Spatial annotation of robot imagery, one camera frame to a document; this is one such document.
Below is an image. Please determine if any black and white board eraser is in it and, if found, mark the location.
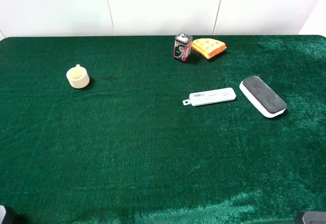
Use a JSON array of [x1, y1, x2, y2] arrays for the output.
[[239, 75, 287, 119]]

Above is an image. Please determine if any cream ceramic cup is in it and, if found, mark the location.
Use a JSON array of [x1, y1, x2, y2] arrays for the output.
[[66, 64, 90, 89]]

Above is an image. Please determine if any green velvet tablecloth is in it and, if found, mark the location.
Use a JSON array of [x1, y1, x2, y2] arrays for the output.
[[1, 36, 325, 223]]

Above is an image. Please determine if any white rectangular remote case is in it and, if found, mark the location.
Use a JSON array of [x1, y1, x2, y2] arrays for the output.
[[182, 88, 236, 106]]

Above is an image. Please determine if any orange waffle toy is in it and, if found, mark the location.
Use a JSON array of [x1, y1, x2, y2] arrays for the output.
[[192, 38, 227, 60]]

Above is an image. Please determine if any black chewing gum can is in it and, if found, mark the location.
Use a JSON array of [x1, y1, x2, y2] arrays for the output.
[[174, 33, 193, 63]]

